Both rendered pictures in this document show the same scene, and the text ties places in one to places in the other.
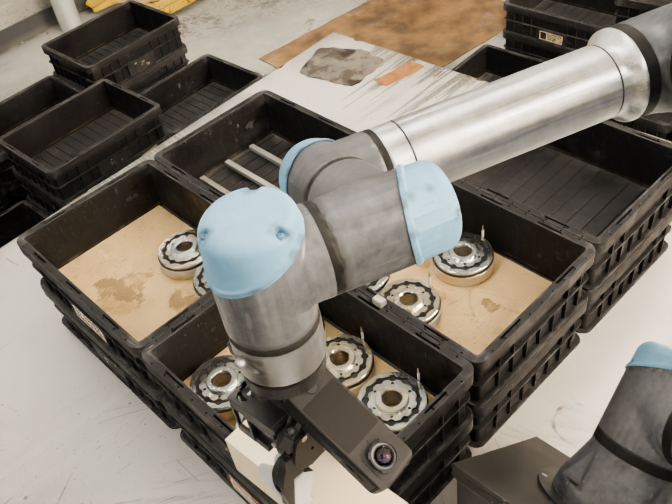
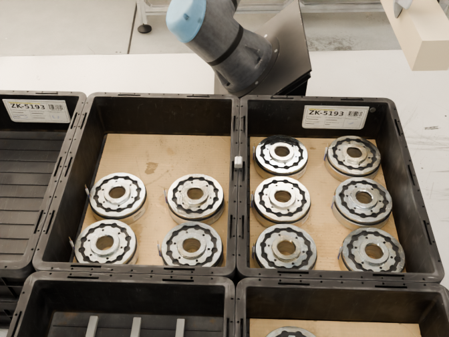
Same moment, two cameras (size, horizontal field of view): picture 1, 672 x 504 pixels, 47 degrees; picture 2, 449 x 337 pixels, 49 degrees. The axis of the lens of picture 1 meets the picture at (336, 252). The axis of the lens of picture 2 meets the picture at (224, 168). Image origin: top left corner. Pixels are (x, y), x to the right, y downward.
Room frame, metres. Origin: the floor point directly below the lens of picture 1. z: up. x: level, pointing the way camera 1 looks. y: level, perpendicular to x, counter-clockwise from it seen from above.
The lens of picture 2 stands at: (1.21, 0.30, 1.56)
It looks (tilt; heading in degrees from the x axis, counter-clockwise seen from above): 49 degrees down; 221
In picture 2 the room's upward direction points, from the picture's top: straight up
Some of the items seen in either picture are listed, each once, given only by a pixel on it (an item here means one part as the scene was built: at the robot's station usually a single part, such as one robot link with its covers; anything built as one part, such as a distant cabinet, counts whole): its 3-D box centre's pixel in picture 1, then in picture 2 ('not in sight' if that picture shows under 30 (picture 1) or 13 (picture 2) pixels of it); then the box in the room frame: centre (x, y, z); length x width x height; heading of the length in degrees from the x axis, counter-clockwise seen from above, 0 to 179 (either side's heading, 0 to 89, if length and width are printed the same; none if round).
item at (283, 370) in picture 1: (275, 341); not in sight; (0.41, 0.06, 1.31); 0.08 x 0.08 x 0.05
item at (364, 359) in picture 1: (339, 360); (282, 198); (0.74, 0.02, 0.86); 0.10 x 0.10 x 0.01
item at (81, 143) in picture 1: (103, 181); not in sight; (1.99, 0.69, 0.37); 0.40 x 0.30 x 0.45; 132
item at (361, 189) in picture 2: not in sight; (363, 198); (0.64, 0.13, 0.86); 0.05 x 0.05 x 0.01
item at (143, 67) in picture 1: (129, 87); not in sight; (2.55, 0.65, 0.37); 0.40 x 0.30 x 0.45; 132
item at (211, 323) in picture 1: (306, 386); (321, 196); (0.69, 0.07, 0.87); 0.40 x 0.30 x 0.11; 38
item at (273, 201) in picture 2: (339, 358); (282, 196); (0.74, 0.02, 0.86); 0.05 x 0.05 x 0.01
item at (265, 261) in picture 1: (263, 269); not in sight; (0.41, 0.05, 1.39); 0.09 x 0.08 x 0.11; 107
